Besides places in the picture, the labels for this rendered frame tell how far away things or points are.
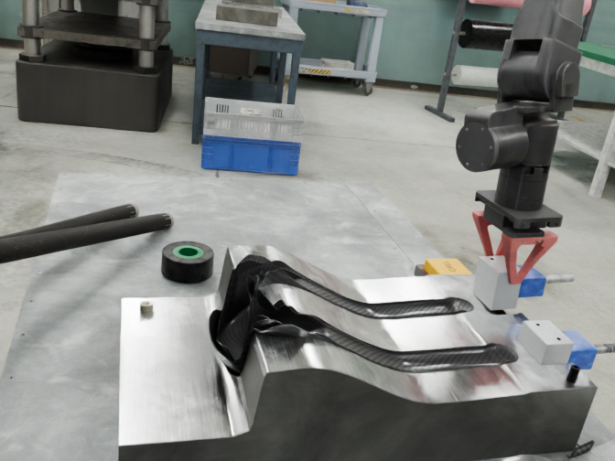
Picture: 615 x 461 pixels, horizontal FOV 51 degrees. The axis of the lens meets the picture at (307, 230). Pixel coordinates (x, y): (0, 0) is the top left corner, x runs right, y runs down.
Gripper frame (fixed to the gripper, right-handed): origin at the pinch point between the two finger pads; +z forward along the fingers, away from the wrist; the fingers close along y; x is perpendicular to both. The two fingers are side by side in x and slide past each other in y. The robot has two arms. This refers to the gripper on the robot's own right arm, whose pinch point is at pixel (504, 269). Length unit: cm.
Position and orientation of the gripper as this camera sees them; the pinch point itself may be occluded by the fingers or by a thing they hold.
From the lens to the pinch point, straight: 87.1
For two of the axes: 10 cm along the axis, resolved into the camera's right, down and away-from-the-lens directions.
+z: -0.6, 9.2, 3.8
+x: 9.6, -0.4, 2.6
